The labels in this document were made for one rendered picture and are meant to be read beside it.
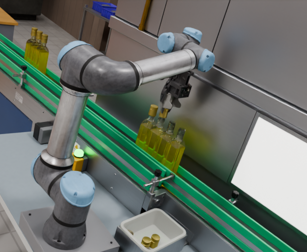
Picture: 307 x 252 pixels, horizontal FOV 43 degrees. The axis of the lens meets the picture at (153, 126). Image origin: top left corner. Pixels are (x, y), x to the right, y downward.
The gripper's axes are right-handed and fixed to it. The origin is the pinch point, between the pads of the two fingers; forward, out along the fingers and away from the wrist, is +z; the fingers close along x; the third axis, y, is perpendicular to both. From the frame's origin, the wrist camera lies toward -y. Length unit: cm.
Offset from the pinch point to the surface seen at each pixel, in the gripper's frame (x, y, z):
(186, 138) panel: 12.0, 7.3, 12.5
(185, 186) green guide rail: -4.4, 24.9, 22.4
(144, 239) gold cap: -28, 30, 36
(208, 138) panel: 11.8, 18.2, 6.6
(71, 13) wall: 291, -463, 84
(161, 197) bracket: -8.6, 18.3, 31.2
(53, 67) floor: 169, -317, 117
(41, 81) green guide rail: -5, -83, 24
